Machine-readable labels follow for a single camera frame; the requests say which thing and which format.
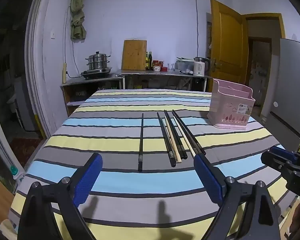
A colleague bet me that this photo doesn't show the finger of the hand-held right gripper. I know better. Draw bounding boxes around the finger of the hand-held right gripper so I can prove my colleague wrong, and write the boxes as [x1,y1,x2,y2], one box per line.
[261,151,290,173]
[269,146,298,160]

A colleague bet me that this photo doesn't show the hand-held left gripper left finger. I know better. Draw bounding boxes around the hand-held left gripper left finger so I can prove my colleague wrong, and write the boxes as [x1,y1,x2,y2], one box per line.
[19,153,103,240]

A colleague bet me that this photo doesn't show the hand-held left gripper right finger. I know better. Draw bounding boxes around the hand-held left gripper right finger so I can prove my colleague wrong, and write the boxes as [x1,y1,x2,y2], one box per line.
[194,154,282,240]

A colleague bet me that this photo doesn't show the beige wooden chopstick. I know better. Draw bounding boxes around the beige wooden chopstick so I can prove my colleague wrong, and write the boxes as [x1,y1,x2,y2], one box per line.
[164,116,182,164]
[173,116,197,158]

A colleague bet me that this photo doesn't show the pink plastic utensil holder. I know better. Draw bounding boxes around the pink plastic utensil holder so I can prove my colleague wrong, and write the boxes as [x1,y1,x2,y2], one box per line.
[206,78,256,130]

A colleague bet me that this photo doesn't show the striped tablecloth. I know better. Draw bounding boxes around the striped tablecloth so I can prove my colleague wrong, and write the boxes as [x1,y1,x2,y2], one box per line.
[7,89,298,240]

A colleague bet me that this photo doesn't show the grey refrigerator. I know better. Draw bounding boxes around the grey refrigerator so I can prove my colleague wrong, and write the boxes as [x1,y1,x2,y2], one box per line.
[261,38,300,150]

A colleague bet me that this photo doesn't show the low steel counter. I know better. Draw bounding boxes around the low steel counter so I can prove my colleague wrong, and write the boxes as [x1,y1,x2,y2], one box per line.
[60,76,123,117]

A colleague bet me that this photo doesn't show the induction cooker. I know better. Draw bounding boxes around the induction cooker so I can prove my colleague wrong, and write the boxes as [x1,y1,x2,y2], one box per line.
[80,67,113,80]

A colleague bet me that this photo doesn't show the white electric kettle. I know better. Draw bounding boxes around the white electric kettle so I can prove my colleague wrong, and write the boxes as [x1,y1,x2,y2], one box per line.
[193,57,212,77]

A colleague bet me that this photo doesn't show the white plastic container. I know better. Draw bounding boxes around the white plastic container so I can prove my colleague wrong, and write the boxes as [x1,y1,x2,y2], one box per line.
[175,57,195,75]

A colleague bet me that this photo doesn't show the steel steamer pot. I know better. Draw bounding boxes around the steel steamer pot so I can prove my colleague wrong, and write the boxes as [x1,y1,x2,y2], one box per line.
[85,51,112,70]

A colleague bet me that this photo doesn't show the yellow wooden door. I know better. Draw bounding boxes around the yellow wooden door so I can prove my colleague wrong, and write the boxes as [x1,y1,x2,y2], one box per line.
[210,0,249,85]

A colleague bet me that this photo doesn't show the red lidded jars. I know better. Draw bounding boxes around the red lidded jars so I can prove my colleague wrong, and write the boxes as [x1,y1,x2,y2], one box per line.
[152,60,165,72]

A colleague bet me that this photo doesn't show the wooden cutting board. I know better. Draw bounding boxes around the wooden cutting board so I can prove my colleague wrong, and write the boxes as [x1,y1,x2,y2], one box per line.
[121,39,148,71]

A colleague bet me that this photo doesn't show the green hanging cloth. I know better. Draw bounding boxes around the green hanging cloth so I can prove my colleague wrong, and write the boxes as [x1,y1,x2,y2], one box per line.
[70,0,87,40]

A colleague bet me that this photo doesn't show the black wall cable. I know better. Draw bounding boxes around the black wall cable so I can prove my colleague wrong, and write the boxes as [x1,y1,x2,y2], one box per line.
[64,5,87,78]

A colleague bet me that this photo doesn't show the yellow door frame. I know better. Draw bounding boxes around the yellow door frame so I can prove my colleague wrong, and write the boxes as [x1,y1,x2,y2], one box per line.
[244,14,286,90]

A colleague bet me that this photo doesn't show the thin power cable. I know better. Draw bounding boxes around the thin power cable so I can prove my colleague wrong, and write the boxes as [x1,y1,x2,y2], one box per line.
[195,0,199,58]

